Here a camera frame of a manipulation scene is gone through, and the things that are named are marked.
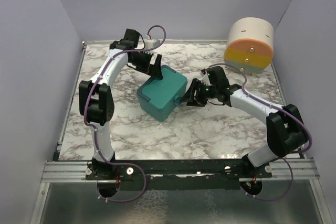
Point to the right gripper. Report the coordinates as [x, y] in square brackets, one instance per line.
[190, 95]

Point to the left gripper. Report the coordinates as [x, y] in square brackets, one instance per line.
[155, 70]

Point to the teal medicine kit box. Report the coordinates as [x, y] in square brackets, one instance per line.
[157, 97]

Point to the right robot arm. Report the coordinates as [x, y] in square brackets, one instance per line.
[285, 129]

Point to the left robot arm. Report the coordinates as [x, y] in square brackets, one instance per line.
[96, 103]

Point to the round pastel drawer cabinet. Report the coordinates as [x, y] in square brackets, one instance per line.
[250, 45]

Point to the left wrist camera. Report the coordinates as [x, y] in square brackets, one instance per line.
[151, 44]

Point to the black mounting rail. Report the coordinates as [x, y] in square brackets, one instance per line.
[176, 174]

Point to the aluminium frame rail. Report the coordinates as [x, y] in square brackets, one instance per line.
[297, 168]

